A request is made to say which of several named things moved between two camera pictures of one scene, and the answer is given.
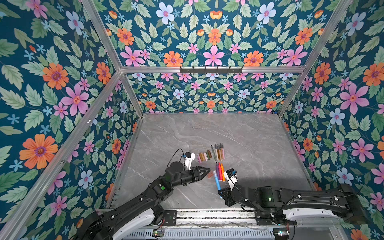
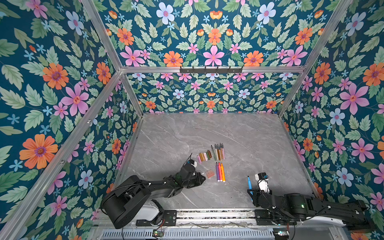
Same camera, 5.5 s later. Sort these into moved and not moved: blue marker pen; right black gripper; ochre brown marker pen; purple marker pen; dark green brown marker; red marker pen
Moved: right black gripper; blue marker pen
Not moved: purple marker pen; dark green brown marker; red marker pen; ochre brown marker pen
